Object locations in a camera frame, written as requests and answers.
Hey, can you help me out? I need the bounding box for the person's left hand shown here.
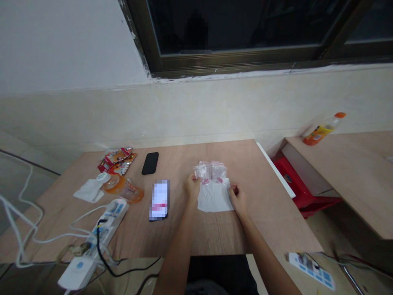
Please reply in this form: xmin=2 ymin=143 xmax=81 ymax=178
xmin=184 ymin=173 xmax=202 ymax=206

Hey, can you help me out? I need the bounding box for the person's right hand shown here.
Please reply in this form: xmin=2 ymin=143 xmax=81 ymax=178
xmin=228 ymin=183 xmax=250 ymax=214

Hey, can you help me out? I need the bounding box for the stack of clear zip bags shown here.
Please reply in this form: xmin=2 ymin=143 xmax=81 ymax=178
xmin=193 ymin=159 xmax=230 ymax=186

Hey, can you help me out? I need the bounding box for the white paper tissue sheet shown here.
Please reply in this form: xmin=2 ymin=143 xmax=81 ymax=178
xmin=197 ymin=177 xmax=236 ymax=213

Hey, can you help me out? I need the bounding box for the smartphone with lit screen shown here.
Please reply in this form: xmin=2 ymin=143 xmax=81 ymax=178
xmin=149 ymin=179 xmax=170 ymax=222

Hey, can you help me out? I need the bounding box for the black smartphone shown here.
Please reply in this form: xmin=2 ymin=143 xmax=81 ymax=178
xmin=141 ymin=152 xmax=160 ymax=175

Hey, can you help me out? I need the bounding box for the red plastic stool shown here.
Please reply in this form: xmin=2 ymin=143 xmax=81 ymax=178
xmin=272 ymin=156 xmax=343 ymax=219

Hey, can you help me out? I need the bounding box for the orange drink bottle white cap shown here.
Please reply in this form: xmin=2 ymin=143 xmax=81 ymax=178
xmin=96 ymin=172 xmax=145 ymax=204

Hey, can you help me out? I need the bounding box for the red snack packet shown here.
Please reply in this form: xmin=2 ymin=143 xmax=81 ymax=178
xmin=106 ymin=147 xmax=138 ymax=175
xmin=97 ymin=153 xmax=117 ymax=173

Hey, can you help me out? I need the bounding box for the person's body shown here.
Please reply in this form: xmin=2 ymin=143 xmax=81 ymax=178
xmin=185 ymin=254 xmax=259 ymax=295

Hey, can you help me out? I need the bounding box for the folded white tissue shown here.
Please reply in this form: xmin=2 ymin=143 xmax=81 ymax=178
xmin=73 ymin=178 xmax=105 ymax=204

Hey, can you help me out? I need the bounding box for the white and blue power strip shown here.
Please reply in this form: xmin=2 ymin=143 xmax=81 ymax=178
xmin=287 ymin=252 xmax=336 ymax=292

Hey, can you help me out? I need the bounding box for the wooden side desk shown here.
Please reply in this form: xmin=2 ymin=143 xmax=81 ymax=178
xmin=280 ymin=130 xmax=393 ymax=241

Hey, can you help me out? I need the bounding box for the metal chair leg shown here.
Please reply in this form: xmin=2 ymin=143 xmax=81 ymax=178
xmin=340 ymin=263 xmax=366 ymax=295

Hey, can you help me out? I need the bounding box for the white charger adapter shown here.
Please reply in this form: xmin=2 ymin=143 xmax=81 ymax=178
xmin=57 ymin=256 xmax=99 ymax=292

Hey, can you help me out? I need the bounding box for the dark framed window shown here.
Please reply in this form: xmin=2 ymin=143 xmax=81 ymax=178
xmin=117 ymin=0 xmax=393 ymax=79

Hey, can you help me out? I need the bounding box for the black cable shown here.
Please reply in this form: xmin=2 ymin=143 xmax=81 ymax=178
xmin=95 ymin=218 xmax=162 ymax=277

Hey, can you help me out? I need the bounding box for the bundle of grey wires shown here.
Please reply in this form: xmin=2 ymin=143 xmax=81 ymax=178
xmin=307 ymin=250 xmax=393 ymax=276

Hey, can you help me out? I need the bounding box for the thin white cable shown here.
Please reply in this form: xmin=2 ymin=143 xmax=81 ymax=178
xmin=0 ymin=150 xmax=43 ymax=243

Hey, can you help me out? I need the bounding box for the thick white cable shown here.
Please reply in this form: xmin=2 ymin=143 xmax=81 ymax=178
xmin=0 ymin=194 xmax=106 ymax=268

